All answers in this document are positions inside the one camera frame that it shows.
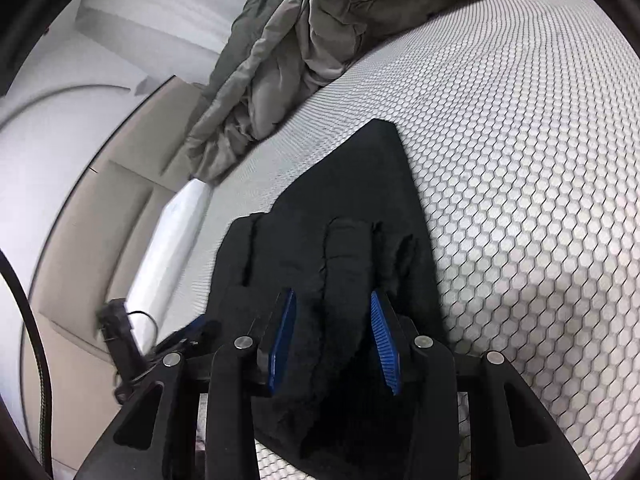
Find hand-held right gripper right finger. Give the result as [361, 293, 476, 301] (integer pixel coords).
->
[370, 290, 591, 480]

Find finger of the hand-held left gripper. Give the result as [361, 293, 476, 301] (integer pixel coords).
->
[152, 314, 222, 358]

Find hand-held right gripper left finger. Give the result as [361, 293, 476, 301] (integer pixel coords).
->
[75, 287, 297, 480]

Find black pants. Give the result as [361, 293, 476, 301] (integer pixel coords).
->
[210, 119, 451, 478]

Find beige upholstered headboard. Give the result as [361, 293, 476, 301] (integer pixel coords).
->
[27, 74, 213, 461]

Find bed with white mesh mattress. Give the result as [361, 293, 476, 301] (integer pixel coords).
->
[125, 0, 640, 480]

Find grey crumpled blanket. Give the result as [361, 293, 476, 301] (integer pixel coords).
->
[184, 0, 571, 184]

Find black braided cable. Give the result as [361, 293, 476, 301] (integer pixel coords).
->
[0, 249, 54, 478]

